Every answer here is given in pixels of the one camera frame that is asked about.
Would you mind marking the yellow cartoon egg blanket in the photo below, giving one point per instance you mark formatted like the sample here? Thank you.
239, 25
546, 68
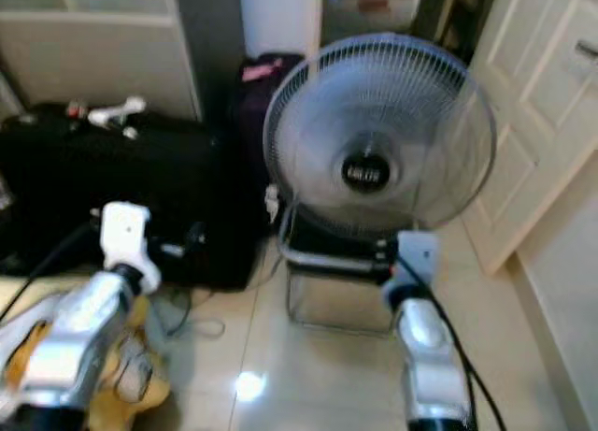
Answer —
140, 375

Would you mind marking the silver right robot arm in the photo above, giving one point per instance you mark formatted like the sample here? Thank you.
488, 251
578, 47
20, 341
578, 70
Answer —
425, 349

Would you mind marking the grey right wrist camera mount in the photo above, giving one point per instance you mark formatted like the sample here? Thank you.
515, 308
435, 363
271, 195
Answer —
419, 253

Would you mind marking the pink luggage tag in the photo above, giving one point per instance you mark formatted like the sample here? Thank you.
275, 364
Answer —
260, 72

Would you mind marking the small white plastic object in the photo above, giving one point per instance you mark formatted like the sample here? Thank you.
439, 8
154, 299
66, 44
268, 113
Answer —
117, 113

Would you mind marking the white power plug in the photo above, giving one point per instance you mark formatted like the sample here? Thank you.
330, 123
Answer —
272, 203

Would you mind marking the dark purple upright bag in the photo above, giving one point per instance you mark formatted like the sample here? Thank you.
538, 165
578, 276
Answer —
252, 132

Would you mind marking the white round column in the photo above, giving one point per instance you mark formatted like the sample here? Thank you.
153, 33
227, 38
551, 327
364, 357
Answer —
280, 20

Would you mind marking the metal frame black stool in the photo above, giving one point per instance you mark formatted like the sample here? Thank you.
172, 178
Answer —
322, 255

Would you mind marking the large black suitcase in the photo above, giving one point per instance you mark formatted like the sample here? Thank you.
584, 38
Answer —
93, 188

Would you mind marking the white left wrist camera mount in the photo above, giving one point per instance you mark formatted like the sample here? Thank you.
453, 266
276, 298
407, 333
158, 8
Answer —
126, 230

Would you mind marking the white panelled door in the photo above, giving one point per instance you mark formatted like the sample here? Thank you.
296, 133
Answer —
523, 94

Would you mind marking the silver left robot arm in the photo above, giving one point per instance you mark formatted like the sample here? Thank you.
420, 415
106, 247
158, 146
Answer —
75, 347

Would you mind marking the grey round electric fan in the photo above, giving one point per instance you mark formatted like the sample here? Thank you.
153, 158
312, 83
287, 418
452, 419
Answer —
378, 122

